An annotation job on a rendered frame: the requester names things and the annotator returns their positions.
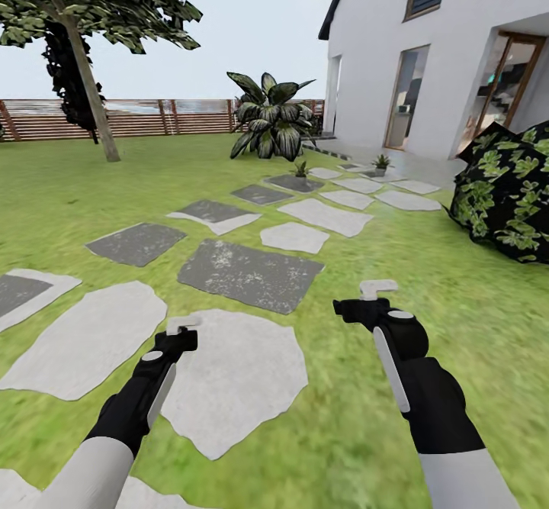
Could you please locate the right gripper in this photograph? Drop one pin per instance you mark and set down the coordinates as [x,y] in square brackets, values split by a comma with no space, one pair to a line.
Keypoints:
[355,310]

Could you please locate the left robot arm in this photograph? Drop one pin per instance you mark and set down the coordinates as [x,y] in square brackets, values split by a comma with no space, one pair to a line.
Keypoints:
[95,475]

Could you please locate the tree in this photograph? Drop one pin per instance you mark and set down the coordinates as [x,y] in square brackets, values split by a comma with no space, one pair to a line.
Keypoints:
[66,76]
[124,21]

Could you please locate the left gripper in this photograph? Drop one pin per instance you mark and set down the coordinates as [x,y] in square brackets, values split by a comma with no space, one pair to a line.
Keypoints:
[186,340]

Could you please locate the pot plant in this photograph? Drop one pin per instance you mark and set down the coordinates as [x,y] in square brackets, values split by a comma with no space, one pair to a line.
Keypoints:
[301,174]
[381,166]

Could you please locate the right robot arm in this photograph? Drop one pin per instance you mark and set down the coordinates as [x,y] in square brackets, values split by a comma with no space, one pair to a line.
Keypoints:
[459,470]

